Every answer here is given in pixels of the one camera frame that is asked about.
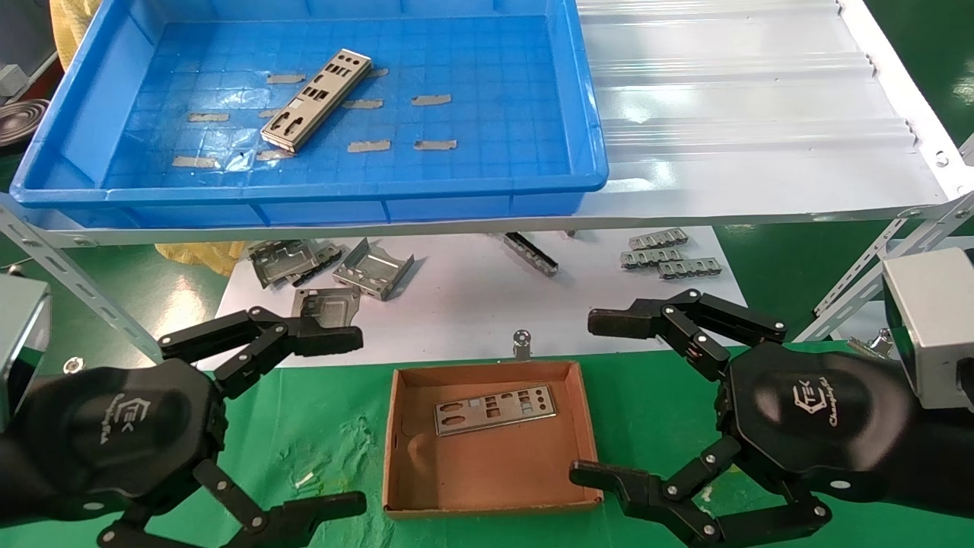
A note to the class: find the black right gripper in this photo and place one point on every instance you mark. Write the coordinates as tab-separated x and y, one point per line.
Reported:
814	418

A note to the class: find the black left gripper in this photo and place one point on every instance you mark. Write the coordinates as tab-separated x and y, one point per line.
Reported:
114	434

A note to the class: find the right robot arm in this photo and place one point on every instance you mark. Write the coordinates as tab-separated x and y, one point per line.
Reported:
943	464

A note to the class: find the brown cardboard box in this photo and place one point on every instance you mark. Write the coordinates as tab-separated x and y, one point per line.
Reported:
487	476

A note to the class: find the blue plastic tray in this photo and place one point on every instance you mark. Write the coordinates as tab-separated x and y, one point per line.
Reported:
487	175

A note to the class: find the small grey box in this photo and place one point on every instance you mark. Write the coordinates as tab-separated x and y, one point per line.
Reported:
11	80

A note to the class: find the green table cloth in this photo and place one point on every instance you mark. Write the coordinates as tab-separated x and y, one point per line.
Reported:
670	396

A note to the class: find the square stamped metal plate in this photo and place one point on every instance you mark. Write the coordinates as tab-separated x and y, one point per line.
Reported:
327	304

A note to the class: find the small notched metal strip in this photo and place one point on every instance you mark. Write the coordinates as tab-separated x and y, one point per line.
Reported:
691	268
658	239
650	257

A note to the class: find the silver binder clip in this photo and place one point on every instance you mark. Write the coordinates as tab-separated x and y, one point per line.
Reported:
522	344
73	366
879	344

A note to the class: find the dark stamped metal part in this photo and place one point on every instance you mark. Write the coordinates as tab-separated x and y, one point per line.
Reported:
329	255

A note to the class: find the yellow plastic bag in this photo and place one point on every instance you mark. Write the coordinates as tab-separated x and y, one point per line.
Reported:
205	255

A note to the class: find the long narrow metal strip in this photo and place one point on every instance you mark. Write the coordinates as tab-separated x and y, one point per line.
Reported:
533	255

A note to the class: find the white paper sheet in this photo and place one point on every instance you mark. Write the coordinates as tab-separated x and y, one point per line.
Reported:
472	304

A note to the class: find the perforated steel angle brace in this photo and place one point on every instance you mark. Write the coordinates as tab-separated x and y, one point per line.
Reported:
76	293
860	266

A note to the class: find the white metal shelf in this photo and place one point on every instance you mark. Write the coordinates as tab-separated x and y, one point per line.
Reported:
723	114

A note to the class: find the black ribbed disc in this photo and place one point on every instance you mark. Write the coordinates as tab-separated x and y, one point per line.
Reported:
19	122

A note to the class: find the yellow plastic sheet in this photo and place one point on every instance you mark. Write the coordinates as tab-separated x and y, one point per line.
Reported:
72	23

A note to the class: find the flat stamped metal bracket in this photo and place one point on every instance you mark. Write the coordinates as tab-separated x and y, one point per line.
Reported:
281	259

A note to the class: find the folded metal tray bracket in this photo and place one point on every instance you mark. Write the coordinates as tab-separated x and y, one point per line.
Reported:
373	270

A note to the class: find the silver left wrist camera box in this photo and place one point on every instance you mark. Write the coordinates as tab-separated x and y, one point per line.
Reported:
19	339

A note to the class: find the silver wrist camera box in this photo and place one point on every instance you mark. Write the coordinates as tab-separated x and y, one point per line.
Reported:
19	339
932	320

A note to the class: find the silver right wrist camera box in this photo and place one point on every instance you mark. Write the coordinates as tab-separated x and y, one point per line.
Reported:
932	320

